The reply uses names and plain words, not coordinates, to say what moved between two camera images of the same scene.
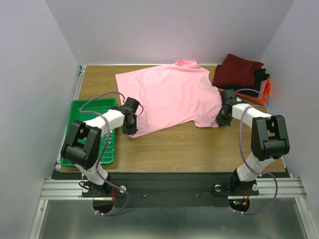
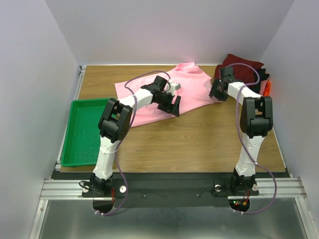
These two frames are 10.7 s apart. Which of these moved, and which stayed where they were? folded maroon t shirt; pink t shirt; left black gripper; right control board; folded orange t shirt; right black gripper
Moved: left black gripper; right black gripper; pink t shirt
Stayed: folded orange t shirt; right control board; folded maroon t shirt
